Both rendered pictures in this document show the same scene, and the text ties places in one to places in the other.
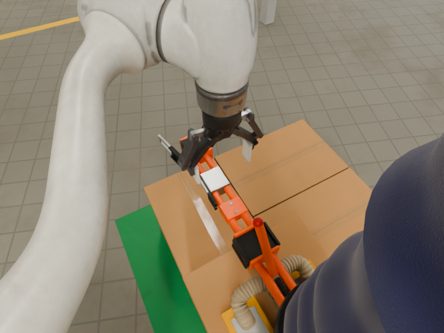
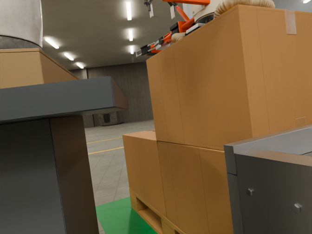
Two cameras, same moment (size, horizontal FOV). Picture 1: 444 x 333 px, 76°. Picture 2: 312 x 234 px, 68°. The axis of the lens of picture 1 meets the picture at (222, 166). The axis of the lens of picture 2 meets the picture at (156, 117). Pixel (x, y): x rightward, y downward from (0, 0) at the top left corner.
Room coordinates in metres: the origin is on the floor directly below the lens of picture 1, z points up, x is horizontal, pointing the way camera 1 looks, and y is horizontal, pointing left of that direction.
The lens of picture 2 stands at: (-0.94, 0.03, 0.70)
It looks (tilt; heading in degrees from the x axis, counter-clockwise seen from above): 2 degrees down; 4
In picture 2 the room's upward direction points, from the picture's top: 7 degrees counter-clockwise
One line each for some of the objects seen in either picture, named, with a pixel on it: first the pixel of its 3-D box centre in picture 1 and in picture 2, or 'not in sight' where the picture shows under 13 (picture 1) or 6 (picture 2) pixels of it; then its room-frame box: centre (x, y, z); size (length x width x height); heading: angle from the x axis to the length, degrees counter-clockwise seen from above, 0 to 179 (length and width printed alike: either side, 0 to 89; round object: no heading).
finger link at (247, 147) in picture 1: (246, 149); (172, 12); (0.43, -0.06, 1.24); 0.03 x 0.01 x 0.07; 28
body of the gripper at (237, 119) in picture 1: (221, 120); not in sight; (0.39, 0.00, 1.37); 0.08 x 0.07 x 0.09; 118
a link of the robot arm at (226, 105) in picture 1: (221, 90); not in sight; (0.39, 0.00, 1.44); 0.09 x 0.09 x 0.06
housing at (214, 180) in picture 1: (215, 182); (162, 44); (0.44, 0.02, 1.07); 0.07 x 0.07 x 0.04; 29
